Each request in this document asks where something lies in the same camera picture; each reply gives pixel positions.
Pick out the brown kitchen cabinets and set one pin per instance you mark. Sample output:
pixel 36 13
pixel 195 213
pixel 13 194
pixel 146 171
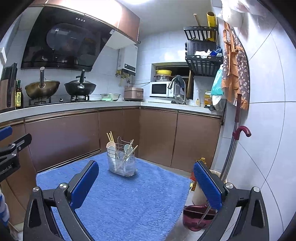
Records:
pixel 172 138

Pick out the olive oil bottle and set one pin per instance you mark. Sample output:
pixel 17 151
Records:
pixel 19 95

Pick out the oil bottle on floor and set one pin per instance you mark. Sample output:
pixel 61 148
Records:
pixel 196 173

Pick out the black wall rack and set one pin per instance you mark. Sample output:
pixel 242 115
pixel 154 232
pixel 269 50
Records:
pixel 202 51

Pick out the clear wire utensil holder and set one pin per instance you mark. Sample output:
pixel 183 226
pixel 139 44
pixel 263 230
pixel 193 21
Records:
pixel 126 171

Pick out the orange patterned apron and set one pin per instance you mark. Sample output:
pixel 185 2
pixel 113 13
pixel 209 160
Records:
pixel 235 71

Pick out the yellow lidded pot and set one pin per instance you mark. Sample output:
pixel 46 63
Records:
pixel 163 75

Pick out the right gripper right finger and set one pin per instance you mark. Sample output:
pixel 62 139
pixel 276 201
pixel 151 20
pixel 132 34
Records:
pixel 252 221

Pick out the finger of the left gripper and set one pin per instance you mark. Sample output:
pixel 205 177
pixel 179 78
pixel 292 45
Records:
pixel 5 132

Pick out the dark red mop bucket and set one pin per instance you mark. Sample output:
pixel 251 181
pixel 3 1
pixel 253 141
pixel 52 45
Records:
pixel 192 217

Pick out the white gas water heater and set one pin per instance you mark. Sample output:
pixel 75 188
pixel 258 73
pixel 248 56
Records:
pixel 127 60

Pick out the white microwave oven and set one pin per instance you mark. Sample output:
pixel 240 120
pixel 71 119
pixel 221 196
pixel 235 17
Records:
pixel 160 89

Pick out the glass bowl on counter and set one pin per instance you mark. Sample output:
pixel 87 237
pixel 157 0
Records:
pixel 110 96

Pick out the brown rice cooker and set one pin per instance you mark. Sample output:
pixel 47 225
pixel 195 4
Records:
pixel 133 94

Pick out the mop with red handle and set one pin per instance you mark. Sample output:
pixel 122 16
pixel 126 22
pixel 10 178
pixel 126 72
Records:
pixel 213 186

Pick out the light blue plastic spoon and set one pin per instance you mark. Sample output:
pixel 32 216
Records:
pixel 127 149

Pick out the yellow roll on rack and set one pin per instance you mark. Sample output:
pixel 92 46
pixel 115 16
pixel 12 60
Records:
pixel 211 19

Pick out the blue towel mat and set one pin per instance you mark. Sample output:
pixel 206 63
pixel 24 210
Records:
pixel 145 206

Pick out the beige waste bin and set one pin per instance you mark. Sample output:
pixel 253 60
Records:
pixel 199 197

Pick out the teal plastic bag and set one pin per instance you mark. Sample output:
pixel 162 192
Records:
pixel 217 84

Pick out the brass coloured wok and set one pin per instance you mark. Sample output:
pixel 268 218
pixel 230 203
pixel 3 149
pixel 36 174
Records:
pixel 42 88

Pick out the black wok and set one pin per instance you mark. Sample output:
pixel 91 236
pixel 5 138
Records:
pixel 80 86

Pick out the chrome kitchen faucet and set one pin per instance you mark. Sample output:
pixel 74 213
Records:
pixel 180 91

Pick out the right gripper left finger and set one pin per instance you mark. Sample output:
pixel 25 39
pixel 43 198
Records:
pixel 40 223

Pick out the black range hood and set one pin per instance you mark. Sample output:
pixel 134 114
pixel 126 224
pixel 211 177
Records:
pixel 63 39

